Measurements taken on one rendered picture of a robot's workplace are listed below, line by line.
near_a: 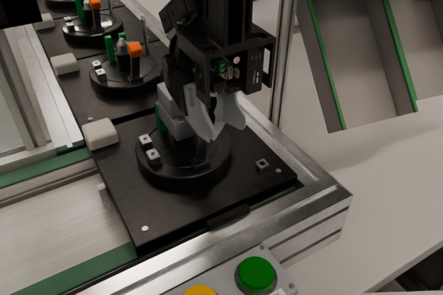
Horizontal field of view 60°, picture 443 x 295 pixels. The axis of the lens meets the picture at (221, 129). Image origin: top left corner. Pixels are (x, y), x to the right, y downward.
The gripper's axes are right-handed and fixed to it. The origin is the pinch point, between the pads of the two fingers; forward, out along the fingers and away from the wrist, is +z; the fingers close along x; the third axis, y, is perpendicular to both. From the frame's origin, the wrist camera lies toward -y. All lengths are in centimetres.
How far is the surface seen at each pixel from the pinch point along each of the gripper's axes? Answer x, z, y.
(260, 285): -2.0, 9.8, 15.4
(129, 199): -10.2, 10.0, -3.0
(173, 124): -2.3, 1.8, -5.0
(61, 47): -9, 10, -52
